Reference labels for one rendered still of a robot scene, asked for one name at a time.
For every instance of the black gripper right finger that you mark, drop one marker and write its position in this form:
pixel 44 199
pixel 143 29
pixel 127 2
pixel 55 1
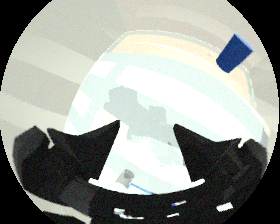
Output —
pixel 201 153

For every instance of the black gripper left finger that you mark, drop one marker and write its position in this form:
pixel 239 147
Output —
pixel 90 149

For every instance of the grey cylinder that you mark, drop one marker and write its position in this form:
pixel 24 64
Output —
pixel 122 182

